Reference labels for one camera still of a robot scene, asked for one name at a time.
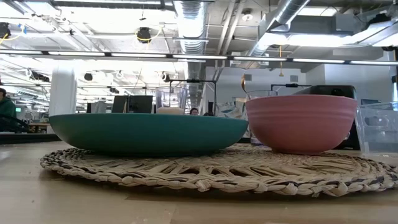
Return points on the black toaster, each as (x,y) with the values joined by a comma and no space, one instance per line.
(323,90)

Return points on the black background rig frame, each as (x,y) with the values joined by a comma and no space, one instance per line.
(292,85)
(192,81)

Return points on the teal plate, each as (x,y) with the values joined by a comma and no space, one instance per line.
(146,133)

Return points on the clear plastic container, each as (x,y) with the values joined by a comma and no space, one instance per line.
(376,133)

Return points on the person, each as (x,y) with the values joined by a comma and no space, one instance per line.
(7,109)
(194,111)

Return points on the white leaf-patterned object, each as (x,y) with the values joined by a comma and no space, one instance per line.
(231,112)

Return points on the white building column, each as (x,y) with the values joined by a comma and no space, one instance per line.
(62,90)

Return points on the gold spoon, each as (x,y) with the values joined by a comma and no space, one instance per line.
(242,84)

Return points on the round woven straw placemat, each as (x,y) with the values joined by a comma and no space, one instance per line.
(217,174)

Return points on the black aluminium rig frame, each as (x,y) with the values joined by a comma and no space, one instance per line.
(25,139)

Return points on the glass of milk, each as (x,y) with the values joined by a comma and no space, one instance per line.
(171,102)

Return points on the black overhead light bar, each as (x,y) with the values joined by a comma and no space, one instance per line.
(202,57)

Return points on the black computer monitor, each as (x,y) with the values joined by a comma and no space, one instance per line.
(141,104)
(120,104)

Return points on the black round ceiling device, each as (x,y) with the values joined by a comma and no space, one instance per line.
(144,34)

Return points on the ribbed silver ventilation duct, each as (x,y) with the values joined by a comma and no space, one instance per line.
(191,18)

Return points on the pink ribbed bowl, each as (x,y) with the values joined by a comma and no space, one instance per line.
(301,124)

